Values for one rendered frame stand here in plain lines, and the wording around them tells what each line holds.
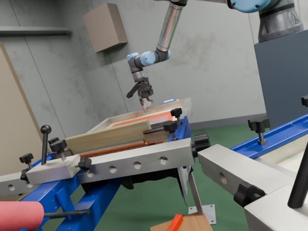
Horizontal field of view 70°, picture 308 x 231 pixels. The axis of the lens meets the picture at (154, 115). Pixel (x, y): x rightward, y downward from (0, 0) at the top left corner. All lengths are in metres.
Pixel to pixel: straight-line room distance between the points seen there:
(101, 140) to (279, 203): 0.71
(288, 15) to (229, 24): 2.51
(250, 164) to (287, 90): 0.59
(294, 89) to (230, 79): 2.58
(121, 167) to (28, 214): 0.23
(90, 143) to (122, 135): 0.14
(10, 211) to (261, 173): 0.38
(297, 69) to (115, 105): 3.84
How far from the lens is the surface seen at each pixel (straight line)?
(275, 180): 0.35
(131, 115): 1.42
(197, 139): 0.52
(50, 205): 0.57
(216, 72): 3.51
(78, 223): 0.64
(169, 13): 1.24
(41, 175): 0.62
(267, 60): 0.93
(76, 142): 0.92
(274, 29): 0.94
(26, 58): 4.21
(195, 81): 3.62
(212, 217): 1.92
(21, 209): 0.44
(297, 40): 0.93
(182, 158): 0.53
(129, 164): 0.56
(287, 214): 0.24
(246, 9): 0.84
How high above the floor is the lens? 1.23
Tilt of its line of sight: 12 degrees down
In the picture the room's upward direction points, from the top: 17 degrees counter-clockwise
